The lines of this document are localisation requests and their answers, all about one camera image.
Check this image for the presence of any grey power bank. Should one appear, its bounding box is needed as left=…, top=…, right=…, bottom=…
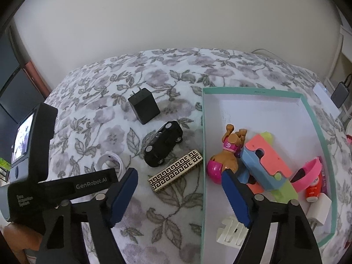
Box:
left=331, top=81, right=350, bottom=108

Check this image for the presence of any white charger plug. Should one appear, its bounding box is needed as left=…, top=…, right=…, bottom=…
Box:
left=306, top=193, right=333, bottom=227

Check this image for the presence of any red white tube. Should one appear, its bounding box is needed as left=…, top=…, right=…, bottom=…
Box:
left=305, top=174, right=322, bottom=202

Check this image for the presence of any green foam block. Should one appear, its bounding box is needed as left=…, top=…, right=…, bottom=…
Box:
left=272, top=177, right=299, bottom=202

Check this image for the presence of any black charger plug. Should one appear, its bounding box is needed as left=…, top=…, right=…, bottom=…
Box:
left=128, top=87, right=161, bottom=125

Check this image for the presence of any white furniture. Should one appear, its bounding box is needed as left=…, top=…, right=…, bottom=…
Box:
left=324, top=25, right=352, bottom=88

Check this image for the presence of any blue foam block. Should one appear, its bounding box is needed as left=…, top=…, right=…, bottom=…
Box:
left=236, top=146, right=285, bottom=190

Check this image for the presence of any white flat device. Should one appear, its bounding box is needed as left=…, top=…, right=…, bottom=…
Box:
left=313, top=82, right=341, bottom=116

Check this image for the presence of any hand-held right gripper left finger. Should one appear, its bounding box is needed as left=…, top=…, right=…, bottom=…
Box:
left=36, top=168, right=138, bottom=264

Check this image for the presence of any purple packet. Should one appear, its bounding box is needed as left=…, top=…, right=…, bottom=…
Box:
left=319, top=157, right=328, bottom=196

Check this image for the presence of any teal cardboard box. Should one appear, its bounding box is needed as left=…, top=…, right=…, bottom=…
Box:
left=200, top=86, right=338, bottom=264

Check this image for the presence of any grey floral blanket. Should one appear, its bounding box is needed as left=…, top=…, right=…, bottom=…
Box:
left=41, top=47, right=352, bottom=264

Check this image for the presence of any dark cabinet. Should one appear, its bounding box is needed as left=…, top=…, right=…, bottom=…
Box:
left=0, top=25, right=53, bottom=154

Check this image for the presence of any coral foam puzzle piece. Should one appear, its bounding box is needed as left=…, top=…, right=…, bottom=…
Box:
left=247, top=181, right=268, bottom=196
left=245, top=134, right=293, bottom=179

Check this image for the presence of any cream plastic holder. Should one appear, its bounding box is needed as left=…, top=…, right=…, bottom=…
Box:
left=216, top=216, right=249, bottom=246

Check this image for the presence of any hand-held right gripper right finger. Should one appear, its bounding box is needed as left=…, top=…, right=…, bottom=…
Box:
left=221, top=170, right=323, bottom=264

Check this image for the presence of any gold black patterned bar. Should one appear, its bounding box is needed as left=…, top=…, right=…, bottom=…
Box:
left=148, top=149, right=204, bottom=192

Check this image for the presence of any brown dog toy pink ball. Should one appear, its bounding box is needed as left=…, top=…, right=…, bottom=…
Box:
left=207, top=124, right=248, bottom=185

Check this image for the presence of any pink band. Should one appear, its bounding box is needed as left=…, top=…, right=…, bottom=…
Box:
left=290, top=156, right=322, bottom=193

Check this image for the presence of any black toy car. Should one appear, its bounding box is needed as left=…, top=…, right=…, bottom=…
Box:
left=144, top=120, right=184, bottom=168

